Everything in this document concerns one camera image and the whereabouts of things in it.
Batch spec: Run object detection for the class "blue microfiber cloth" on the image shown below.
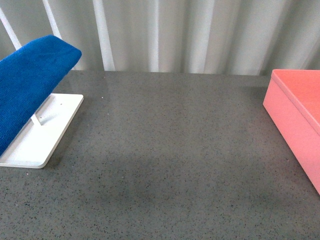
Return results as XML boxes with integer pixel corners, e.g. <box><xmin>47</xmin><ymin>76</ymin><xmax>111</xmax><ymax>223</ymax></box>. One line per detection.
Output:
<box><xmin>0</xmin><ymin>35</ymin><xmax>82</xmax><ymax>153</ymax></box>

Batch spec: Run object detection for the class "white rack with wooden bars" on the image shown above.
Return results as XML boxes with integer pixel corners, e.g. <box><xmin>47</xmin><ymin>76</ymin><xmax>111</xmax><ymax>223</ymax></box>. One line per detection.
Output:
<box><xmin>0</xmin><ymin>93</ymin><xmax>84</xmax><ymax>169</ymax></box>

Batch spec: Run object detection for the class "pink storage box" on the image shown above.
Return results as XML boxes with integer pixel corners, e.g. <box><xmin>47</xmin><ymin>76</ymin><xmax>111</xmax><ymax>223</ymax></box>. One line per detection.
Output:
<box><xmin>263</xmin><ymin>69</ymin><xmax>320</xmax><ymax>191</ymax></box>

